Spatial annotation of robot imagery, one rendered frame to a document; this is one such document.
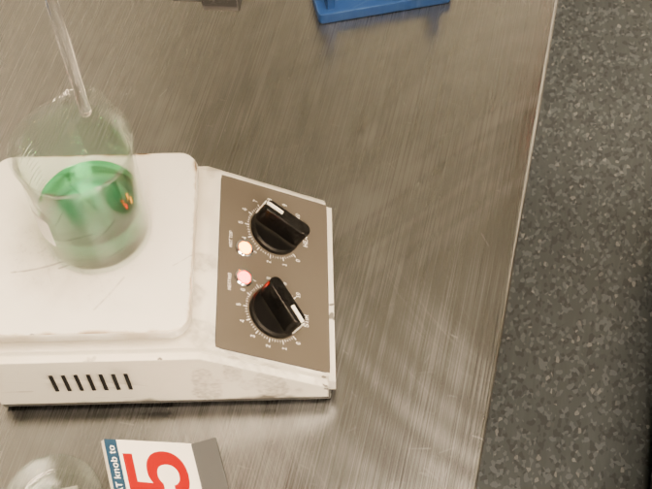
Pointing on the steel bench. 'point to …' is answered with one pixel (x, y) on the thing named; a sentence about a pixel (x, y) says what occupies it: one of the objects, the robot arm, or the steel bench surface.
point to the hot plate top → (157, 268)
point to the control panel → (299, 283)
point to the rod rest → (325, 11)
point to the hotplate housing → (166, 347)
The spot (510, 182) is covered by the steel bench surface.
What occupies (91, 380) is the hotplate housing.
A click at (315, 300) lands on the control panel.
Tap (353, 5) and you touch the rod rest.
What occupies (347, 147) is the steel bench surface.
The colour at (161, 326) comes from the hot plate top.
